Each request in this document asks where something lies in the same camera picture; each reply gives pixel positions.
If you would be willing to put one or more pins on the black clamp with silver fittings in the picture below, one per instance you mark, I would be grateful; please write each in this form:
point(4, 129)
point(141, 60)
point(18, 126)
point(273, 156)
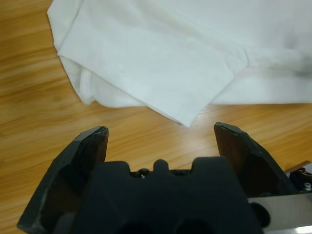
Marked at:
point(302, 178)

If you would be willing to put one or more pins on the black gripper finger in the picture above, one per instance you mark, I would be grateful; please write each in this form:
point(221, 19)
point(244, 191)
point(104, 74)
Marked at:
point(68, 175)
point(253, 168)

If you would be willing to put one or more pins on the white T-shirt with black print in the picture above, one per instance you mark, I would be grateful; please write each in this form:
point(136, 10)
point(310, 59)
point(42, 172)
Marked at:
point(170, 48)

